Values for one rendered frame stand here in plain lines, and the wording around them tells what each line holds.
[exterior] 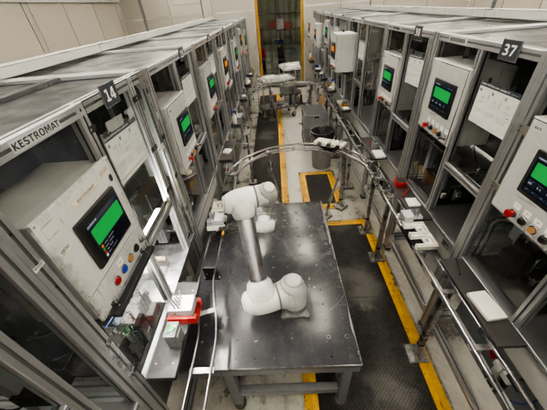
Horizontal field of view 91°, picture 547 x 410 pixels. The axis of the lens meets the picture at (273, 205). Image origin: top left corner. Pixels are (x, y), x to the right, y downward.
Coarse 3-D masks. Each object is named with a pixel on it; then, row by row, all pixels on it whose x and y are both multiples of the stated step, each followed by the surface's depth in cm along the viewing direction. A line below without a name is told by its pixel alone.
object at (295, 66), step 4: (280, 64) 758; (284, 64) 754; (288, 64) 742; (292, 64) 727; (296, 64) 692; (284, 68) 706; (288, 68) 704; (292, 68) 696; (296, 68) 698; (300, 68) 699; (300, 72) 706; (300, 76) 712; (284, 84) 716; (280, 88) 790; (284, 88) 722; (288, 88) 784; (292, 88) 781; (296, 88) 777; (280, 92) 800; (284, 92) 728; (288, 92) 748; (292, 92) 746; (296, 92) 743; (280, 96) 806; (284, 96) 734
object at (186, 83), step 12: (156, 72) 162; (168, 72) 180; (180, 72) 202; (156, 84) 161; (168, 84) 179; (192, 84) 227; (156, 96) 160; (192, 96) 225; (192, 108) 225; (192, 120) 223; (204, 120) 260; (204, 156) 288; (192, 168) 216; (192, 180) 215; (192, 192) 213; (192, 204) 211
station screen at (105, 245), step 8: (112, 200) 104; (104, 208) 99; (96, 216) 95; (120, 216) 109; (96, 224) 94; (120, 224) 108; (128, 224) 114; (88, 232) 90; (112, 232) 103; (120, 232) 108; (96, 240) 94; (104, 240) 98; (112, 240) 103; (104, 248) 98; (112, 248) 102; (104, 256) 98
